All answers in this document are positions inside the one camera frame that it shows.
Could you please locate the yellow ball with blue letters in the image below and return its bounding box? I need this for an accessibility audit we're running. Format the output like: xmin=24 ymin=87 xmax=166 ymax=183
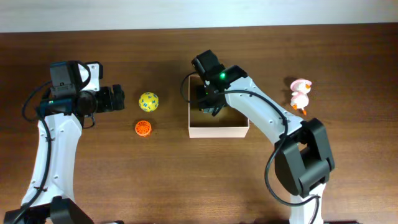
xmin=139 ymin=92 xmax=159 ymax=112

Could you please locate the pink white toy duck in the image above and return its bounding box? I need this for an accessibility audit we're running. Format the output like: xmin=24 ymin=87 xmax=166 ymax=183
xmin=290 ymin=78 xmax=312 ymax=115

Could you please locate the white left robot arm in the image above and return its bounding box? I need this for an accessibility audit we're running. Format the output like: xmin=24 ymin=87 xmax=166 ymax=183
xmin=4 ymin=60 xmax=125 ymax=224

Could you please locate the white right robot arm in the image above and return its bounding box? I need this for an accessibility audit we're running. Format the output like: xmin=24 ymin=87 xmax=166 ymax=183
xmin=189 ymin=50 xmax=335 ymax=223

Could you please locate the white open cardboard box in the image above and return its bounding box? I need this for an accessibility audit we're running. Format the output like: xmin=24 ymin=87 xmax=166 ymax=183
xmin=188 ymin=73 xmax=250 ymax=139

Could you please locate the orange round lattice toy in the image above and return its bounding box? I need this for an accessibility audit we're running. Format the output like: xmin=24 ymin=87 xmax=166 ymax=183
xmin=134 ymin=120 xmax=152 ymax=137

